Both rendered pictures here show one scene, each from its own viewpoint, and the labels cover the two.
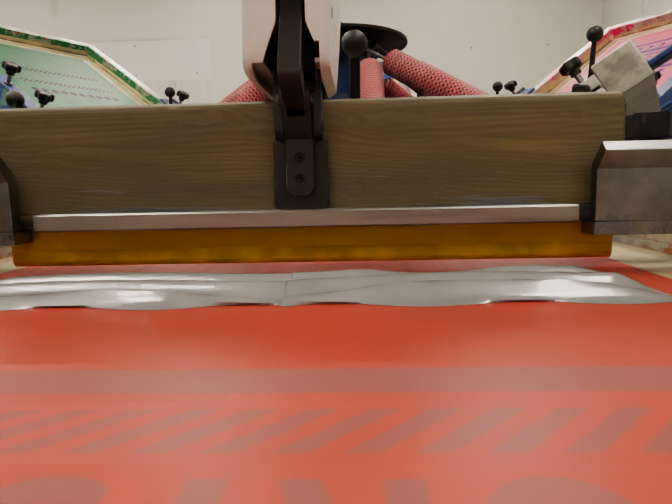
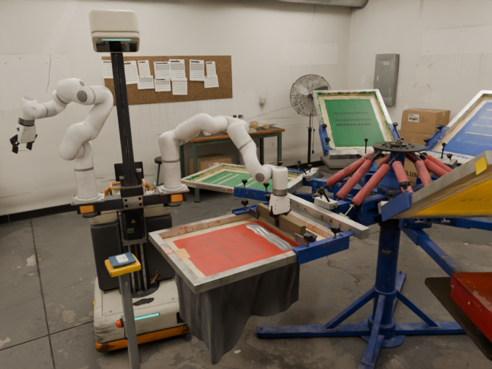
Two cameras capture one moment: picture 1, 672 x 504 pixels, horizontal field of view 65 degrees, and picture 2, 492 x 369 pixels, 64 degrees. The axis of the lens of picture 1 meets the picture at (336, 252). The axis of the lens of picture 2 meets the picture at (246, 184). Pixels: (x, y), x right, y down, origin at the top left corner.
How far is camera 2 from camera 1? 1.83 m
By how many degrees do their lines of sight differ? 57
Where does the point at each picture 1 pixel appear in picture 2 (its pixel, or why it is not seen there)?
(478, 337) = (262, 245)
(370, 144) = (282, 222)
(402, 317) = (264, 241)
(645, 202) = (299, 240)
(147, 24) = (472, 16)
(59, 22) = (422, 19)
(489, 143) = (291, 227)
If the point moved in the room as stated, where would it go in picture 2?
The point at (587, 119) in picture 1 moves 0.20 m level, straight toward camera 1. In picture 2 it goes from (297, 228) to (255, 231)
